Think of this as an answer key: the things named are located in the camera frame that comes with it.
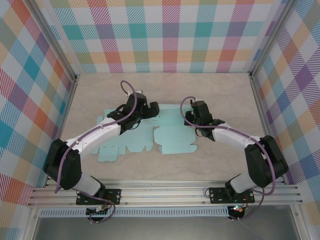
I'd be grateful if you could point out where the light blue paper box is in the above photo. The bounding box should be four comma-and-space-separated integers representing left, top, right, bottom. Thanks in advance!
96, 107, 154, 164
143, 103, 199, 155

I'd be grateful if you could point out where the circuit board with lights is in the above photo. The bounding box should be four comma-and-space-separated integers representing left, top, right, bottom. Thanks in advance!
229, 204, 245, 216

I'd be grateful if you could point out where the small black circuit board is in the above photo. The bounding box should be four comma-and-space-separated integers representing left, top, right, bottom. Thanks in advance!
86, 206, 111, 217

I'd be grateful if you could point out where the grey metal sheet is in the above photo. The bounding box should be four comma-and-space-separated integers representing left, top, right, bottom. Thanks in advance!
24, 206, 310, 240

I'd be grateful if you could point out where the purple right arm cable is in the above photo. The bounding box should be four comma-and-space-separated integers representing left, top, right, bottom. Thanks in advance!
180, 96, 276, 222

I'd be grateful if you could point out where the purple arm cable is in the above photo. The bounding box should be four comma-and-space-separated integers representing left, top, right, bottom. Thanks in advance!
180, 96, 276, 222
54, 80, 137, 224

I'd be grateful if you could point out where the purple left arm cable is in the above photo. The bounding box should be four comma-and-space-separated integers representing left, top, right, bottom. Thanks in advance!
54, 80, 137, 224

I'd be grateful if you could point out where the aluminium side rail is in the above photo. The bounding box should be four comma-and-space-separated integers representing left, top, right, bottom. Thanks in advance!
44, 74, 80, 188
248, 71, 288, 186

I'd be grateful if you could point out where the thin black wire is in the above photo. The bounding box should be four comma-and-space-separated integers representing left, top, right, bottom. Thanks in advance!
204, 184, 221, 198

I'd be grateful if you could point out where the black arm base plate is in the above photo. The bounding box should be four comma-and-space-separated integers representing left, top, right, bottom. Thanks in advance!
209, 187, 256, 204
76, 188, 122, 206

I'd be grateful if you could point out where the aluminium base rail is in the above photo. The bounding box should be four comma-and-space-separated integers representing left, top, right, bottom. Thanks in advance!
27, 177, 304, 207

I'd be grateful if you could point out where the aluminium frame post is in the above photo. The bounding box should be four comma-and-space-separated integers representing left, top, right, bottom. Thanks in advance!
26, 0, 81, 83
248, 0, 300, 78

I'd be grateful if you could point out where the white slotted cable duct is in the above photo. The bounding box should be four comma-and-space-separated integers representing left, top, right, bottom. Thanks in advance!
39, 206, 230, 218

